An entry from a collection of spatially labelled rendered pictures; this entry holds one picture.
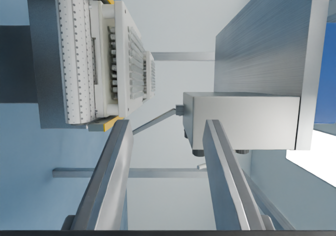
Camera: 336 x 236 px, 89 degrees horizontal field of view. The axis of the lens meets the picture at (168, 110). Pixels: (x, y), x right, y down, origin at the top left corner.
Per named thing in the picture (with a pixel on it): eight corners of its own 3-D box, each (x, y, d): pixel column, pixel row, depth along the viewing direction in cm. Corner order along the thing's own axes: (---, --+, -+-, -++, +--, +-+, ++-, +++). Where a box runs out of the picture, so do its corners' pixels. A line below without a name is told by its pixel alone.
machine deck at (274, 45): (290, 150, 33) (310, 150, 33) (314, -74, 28) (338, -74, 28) (211, 108, 94) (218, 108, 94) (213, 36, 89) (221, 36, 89)
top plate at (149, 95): (146, 99, 89) (150, 99, 89) (145, 50, 86) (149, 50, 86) (151, 96, 113) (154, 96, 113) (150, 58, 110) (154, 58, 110)
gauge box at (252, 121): (191, 150, 33) (295, 151, 33) (192, 96, 32) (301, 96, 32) (182, 125, 55) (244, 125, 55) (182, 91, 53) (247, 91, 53)
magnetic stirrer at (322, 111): (300, 131, 36) (344, 131, 36) (313, 21, 33) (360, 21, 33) (253, 114, 55) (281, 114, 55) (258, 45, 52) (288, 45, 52)
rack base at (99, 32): (121, 34, 59) (128, 34, 59) (123, 105, 63) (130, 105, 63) (88, -1, 35) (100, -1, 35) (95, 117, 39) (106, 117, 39)
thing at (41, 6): (40, 128, 37) (86, 129, 37) (24, -18, 33) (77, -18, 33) (140, 95, 165) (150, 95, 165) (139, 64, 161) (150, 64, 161)
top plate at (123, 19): (135, 34, 59) (141, 34, 59) (137, 105, 63) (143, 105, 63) (113, -1, 35) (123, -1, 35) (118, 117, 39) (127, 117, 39)
